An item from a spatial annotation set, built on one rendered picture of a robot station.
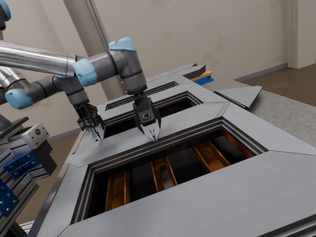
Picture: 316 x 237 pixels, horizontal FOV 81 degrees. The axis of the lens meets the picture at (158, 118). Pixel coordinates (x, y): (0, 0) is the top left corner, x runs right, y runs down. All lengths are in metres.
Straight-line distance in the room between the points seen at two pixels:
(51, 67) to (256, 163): 0.65
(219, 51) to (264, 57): 0.83
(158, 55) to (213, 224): 3.07
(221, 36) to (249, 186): 3.19
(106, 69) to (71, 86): 0.28
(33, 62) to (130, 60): 0.29
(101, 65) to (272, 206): 0.52
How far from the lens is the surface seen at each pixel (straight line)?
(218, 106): 0.86
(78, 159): 0.86
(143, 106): 0.58
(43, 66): 0.69
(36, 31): 3.75
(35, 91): 0.83
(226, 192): 0.48
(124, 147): 0.76
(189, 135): 0.75
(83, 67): 0.56
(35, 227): 1.02
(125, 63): 0.58
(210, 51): 3.49
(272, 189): 0.49
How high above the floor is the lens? 1.22
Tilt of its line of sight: 24 degrees down
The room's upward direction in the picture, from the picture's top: 19 degrees counter-clockwise
